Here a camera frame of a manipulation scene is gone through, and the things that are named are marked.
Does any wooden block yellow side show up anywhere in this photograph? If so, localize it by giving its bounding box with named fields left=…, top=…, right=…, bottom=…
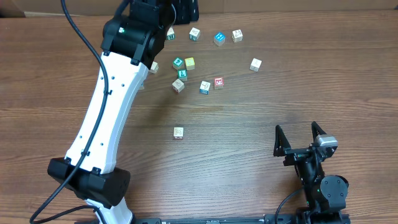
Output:
left=149, top=61, right=159, bottom=74

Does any wooden block teal side left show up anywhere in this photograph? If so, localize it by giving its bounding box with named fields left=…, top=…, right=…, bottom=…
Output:
left=166, top=27, right=175, bottom=40

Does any wooden block teal side right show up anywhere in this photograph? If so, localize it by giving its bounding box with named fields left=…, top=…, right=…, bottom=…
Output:
left=189, top=27, right=200, bottom=41

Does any wooden block far right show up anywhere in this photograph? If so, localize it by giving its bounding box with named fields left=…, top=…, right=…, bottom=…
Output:
left=232, top=29, right=243, bottom=42

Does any wooden block blue side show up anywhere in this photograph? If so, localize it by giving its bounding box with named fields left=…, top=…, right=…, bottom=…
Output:
left=200, top=81, right=211, bottom=95

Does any green numeral four block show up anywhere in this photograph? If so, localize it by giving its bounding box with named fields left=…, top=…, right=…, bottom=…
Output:
left=172, top=57, right=184, bottom=70

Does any blue top wooden block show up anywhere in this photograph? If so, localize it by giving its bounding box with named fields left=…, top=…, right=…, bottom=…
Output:
left=214, top=32, right=226, bottom=47

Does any green letter L block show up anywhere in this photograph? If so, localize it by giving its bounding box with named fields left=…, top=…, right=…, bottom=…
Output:
left=177, top=69, right=188, bottom=82

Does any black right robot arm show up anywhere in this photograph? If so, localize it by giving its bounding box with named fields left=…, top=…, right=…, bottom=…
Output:
left=265, top=122, right=351, bottom=224

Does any yellow top wooden block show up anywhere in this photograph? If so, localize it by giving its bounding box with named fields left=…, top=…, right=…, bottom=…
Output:
left=185, top=57, right=195, bottom=70

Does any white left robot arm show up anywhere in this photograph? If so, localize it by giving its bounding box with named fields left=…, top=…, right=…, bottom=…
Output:
left=47, top=0, right=199, bottom=223

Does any wooden block red side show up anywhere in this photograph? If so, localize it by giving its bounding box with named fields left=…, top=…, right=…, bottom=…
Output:
left=173, top=127, right=183, bottom=139

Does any red letter E block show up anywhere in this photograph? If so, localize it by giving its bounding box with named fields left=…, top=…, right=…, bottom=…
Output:
left=214, top=77, right=224, bottom=90

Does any wooden block teal side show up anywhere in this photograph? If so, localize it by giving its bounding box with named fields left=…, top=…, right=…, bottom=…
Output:
left=189, top=27, right=200, bottom=41
left=166, top=27, right=175, bottom=40

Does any wooden block isolated right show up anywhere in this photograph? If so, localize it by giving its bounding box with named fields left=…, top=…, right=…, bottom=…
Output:
left=249, top=58, right=262, bottom=72

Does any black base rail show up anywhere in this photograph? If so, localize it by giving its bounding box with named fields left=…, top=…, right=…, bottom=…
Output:
left=74, top=213, right=352, bottom=224

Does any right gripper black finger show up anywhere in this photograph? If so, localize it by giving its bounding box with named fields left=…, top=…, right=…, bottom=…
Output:
left=311, top=121, right=326, bottom=145
left=273, top=125, right=292, bottom=157

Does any plain wooden block center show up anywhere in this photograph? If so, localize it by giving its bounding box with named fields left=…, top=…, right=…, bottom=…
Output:
left=172, top=79, right=185, bottom=93

